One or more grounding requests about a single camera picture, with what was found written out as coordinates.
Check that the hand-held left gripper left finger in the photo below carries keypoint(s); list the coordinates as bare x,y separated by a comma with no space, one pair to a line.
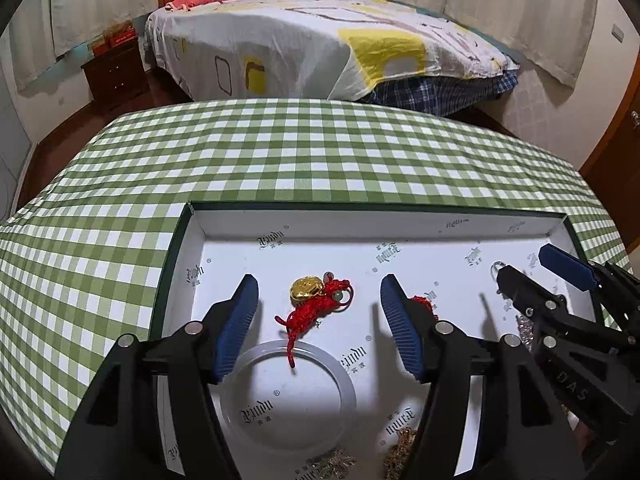
237,325

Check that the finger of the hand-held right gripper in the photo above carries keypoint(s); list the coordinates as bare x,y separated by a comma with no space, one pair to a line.
525,290
565,265

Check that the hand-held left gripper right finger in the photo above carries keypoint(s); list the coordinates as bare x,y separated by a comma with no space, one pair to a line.
400,325

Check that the crystal brooch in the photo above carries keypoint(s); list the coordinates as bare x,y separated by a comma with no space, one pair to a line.
522,327

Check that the pale jade bangle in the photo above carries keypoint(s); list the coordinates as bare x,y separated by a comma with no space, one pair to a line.
325,350

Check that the dark green jewelry tray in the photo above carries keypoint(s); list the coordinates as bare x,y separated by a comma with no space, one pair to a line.
325,245

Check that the wooden door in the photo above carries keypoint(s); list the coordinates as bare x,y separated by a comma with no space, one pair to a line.
617,150

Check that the green checked tablecloth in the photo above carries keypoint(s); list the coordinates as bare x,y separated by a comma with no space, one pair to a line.
300,160

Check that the blue plaid bed sheet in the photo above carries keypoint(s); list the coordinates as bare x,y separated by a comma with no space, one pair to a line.
440,92

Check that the white curtain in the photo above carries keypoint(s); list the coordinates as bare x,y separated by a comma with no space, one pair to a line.
525,5
90,0

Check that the dark wooden nightstand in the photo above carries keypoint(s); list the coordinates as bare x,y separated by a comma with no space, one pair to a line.
117,77

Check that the bed with patterned cover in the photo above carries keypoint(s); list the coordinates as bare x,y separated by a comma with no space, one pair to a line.
300,45

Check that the red boxes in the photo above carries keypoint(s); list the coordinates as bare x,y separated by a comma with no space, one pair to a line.
117,37

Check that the wall socket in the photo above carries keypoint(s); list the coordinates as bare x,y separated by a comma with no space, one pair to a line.
618,32

